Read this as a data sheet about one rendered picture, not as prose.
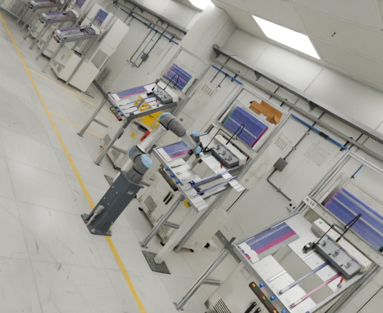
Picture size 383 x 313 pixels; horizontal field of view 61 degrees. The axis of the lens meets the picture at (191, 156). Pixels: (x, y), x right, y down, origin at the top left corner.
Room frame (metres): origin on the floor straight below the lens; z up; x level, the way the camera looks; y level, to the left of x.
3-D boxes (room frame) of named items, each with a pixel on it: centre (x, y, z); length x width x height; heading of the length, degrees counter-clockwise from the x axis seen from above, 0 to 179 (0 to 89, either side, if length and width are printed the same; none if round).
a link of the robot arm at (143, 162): (2.71, 0.29, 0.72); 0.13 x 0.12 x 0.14; 54
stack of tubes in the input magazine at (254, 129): (3.55, -0.27, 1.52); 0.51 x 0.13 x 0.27; 47
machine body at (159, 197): (3.68, -0.31, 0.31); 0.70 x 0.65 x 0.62; 47
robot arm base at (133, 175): (2.71, 0.28, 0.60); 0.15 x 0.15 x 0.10
